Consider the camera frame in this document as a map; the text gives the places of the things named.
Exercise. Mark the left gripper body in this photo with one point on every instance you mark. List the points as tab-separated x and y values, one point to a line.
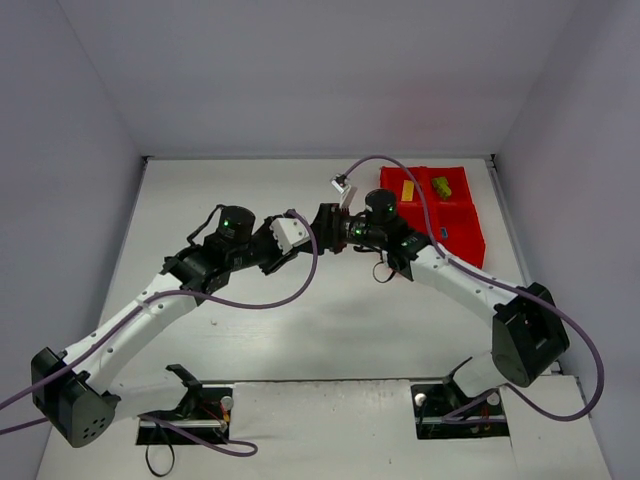
273	245

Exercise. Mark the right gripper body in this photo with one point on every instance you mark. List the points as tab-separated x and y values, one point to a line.
338	231

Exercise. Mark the yellow lego plate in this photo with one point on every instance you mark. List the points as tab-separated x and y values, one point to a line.
407	192

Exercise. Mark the green lego brick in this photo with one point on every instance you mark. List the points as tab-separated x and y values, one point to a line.
440	183
444	191

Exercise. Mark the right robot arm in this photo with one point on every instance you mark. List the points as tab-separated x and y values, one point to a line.
526	336

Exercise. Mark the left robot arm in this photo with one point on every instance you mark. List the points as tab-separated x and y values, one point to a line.
76	389

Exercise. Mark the red four-compartment tray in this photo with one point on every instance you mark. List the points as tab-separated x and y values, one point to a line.
458	214

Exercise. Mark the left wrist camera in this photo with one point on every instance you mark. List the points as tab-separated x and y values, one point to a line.
289	232

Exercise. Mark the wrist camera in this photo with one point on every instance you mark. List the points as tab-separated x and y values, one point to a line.
289	232
346	190

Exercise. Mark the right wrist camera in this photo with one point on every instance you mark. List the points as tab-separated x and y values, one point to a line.
346	190

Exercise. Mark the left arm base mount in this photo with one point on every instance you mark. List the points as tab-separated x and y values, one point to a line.
203	410

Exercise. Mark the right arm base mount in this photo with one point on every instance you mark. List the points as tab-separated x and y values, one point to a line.
441	411

